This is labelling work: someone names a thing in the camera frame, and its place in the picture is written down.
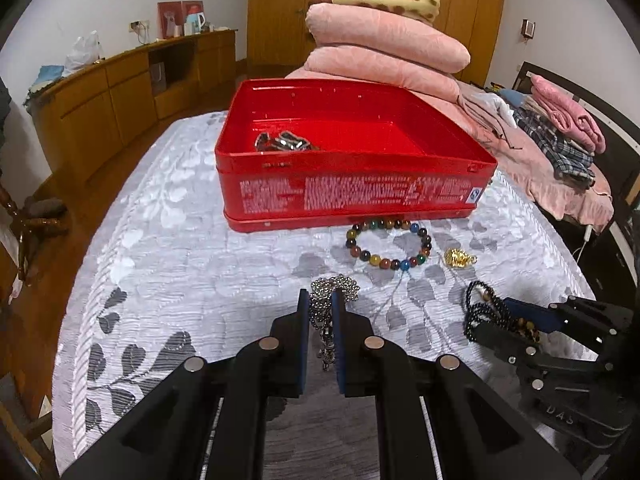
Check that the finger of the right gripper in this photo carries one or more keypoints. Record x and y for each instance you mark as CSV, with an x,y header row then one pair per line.
x,y
545,320
507,345

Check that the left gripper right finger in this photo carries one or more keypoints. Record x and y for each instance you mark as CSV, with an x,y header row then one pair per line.
x,y
369,365

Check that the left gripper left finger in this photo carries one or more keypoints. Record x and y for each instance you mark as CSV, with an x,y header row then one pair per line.
x,y
273,366

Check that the silver wrist watch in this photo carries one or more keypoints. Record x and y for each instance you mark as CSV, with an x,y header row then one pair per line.
x,y
284,141

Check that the gold pendant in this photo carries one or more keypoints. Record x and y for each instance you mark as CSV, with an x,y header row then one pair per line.
x,y
457,258

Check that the white grey leaf bedspread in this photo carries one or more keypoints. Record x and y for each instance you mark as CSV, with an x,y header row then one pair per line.
x,y
165,278

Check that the plaid shirt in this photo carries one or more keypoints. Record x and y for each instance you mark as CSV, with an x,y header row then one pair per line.
x,y
570,162

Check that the pink bed sheet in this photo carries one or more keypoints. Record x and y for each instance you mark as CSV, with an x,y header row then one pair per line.
x,y
485,117

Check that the folded pink garment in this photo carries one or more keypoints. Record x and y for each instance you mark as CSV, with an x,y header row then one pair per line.
x,y
567,115

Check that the red tin box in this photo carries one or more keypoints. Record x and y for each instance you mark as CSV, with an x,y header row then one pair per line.
x,y
383,154

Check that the lower pink pillow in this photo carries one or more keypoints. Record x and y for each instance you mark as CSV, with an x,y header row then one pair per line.
x,y
369,65

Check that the pink pillow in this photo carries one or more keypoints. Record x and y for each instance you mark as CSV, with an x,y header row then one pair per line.
x,y
411,40
369,65

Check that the wooden sideboard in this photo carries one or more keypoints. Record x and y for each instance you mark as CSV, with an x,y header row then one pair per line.
x,y
84,120

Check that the upper pink pillow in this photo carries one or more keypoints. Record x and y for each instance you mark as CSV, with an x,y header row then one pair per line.
x,y
411,40

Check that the yellow spotted blanket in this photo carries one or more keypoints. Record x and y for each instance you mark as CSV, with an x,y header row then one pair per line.
x,y
425,11

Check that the white kettle red lid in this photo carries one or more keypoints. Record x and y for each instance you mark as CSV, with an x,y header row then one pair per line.
x,y
195,19

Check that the white plastic bag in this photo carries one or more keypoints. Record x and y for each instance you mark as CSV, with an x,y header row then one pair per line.
x,y
85,51

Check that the blue cloth on sideboard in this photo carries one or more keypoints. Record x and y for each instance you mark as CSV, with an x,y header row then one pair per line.
x,y
48,74

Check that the wall switch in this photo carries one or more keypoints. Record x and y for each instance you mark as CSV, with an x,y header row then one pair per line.
x,y
528,29

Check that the wall power socket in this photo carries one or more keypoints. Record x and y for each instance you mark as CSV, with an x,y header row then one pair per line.
x,y
142,30

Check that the red picture frame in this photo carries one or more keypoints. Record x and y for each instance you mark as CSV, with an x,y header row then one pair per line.
x,y
171,14

